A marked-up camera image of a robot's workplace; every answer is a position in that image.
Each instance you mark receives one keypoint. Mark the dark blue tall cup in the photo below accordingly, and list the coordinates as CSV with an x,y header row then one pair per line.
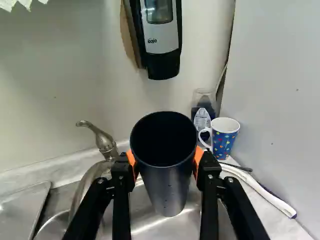
x,y
162,140

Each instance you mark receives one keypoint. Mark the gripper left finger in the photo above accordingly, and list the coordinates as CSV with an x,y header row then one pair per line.
x,y
120,200

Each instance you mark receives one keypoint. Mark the blue patterned white mug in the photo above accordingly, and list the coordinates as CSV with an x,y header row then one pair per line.
x,y
223,140

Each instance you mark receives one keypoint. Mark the black grey soap dispenser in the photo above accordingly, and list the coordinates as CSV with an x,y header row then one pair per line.
x,y
160,37

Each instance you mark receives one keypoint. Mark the paper notes on wall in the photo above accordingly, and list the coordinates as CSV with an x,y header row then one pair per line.
x,y
17,4

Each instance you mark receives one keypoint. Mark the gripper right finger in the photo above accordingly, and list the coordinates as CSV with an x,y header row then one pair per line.
x,y
212,200

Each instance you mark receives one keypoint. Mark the blue dish soap bottle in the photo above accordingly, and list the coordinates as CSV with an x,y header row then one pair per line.
x,y
203,110

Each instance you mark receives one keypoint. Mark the white blue dish brush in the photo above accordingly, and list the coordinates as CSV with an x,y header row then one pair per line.
x,y
262,190

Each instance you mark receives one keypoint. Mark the stainless steel sink counter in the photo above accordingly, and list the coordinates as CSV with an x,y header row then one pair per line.
x,y
175,225

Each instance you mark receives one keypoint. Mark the silver sink tap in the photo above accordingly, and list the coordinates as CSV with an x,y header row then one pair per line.
x,y
100,140

